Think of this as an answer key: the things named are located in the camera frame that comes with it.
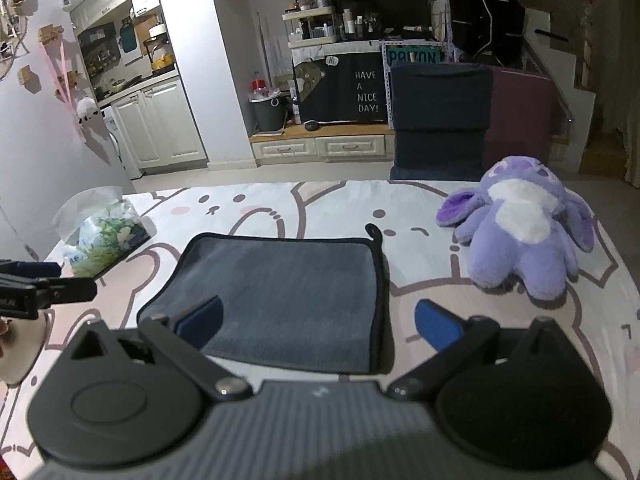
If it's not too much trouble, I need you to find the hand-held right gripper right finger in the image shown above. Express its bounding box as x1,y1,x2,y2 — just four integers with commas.
387,300,571,402

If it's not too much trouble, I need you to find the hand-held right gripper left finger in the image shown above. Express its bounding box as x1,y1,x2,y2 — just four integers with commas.
70,296,253,402

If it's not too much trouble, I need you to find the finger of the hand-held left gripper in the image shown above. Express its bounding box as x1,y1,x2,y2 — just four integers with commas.
0,275,98,322
0,259,62,279

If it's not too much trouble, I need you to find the grey towel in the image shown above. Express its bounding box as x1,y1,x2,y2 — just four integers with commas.
136,223,396,375

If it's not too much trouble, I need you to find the floral tissue pack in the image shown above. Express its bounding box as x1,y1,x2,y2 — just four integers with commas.
52,186,151,278

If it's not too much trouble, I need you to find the purple plush toy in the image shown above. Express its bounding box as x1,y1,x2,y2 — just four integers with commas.
436,156,596,301

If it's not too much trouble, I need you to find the white washing machine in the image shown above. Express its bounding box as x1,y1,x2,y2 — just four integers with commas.
100,105,143,181

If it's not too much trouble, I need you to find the small white plush toy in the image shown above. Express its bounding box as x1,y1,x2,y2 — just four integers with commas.
75,97,101,123

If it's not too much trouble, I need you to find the white kitchen cabinet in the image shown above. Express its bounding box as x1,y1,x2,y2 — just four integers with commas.
102,77,208,171

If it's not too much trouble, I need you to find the white drawer cabinet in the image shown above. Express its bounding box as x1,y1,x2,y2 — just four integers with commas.
249,125,396,163

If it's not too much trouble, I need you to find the dark blue folding chair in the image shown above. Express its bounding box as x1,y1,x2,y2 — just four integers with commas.
389,62,495,182

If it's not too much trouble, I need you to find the grey trash bin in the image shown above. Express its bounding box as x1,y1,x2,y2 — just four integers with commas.
250,95,291,133

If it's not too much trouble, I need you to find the maroon cushion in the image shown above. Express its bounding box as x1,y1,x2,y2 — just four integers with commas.
482,65,558,161

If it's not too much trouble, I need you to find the black printed cloth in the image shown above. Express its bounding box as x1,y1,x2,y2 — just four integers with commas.
292,50,388,125

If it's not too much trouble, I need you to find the staircase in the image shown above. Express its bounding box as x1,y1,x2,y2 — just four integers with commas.
520,10,640,176

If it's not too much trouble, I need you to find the green sign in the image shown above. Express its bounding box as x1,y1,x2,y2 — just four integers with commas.
387,47,443,66

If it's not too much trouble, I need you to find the white shelf rack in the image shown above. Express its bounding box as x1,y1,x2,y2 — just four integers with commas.
282,7,341,50

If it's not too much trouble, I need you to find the black hanging garment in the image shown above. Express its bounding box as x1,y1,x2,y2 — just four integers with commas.
447,0,526,66

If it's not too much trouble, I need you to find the black wall rack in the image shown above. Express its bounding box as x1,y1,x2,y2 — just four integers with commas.
77,25,123,78

